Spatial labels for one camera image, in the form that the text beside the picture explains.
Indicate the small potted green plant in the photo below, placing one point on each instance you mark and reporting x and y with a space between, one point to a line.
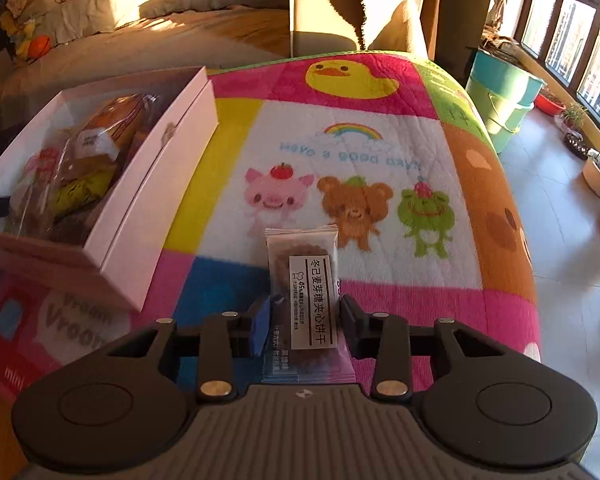
572 117

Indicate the orange round toy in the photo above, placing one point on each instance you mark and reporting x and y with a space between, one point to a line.
40 45

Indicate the dark window frame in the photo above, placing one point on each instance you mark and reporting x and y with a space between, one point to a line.
560 15

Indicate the colourful printed blanket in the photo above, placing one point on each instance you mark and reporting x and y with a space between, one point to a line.
330 160

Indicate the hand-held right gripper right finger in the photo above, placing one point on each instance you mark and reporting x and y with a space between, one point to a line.
349 330

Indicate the small bread packet yellow label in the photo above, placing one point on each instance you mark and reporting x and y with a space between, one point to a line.
35 207

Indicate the grey sofa cover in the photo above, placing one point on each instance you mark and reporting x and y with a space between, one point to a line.
130 50

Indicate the dark plant pot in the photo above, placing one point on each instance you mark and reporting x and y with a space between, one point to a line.
577 147

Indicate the yellow plush toy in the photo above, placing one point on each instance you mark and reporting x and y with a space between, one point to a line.
17 30

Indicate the brown cookie packet white label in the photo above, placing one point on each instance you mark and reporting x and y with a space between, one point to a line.
312 285

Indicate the red basin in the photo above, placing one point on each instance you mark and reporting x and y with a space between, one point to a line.
549 104

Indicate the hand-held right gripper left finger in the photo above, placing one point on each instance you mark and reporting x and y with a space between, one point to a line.
260 330

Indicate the light green bucket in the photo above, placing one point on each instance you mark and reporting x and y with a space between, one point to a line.
500 127

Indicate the teal bucket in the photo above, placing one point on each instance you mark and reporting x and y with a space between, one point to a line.
505 80

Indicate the red white snack packet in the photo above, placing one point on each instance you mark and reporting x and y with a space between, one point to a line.
41 162

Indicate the grey bed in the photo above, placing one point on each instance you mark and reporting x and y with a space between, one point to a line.
205 35

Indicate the brown curtain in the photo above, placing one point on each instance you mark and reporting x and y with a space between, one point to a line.
455 10

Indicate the brown bread packet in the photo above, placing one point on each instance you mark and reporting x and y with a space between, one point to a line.
115 125

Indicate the yellow snack packet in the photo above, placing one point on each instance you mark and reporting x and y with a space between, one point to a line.
82 190

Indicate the pink cardboard box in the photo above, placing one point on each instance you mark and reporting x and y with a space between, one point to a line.
152 142

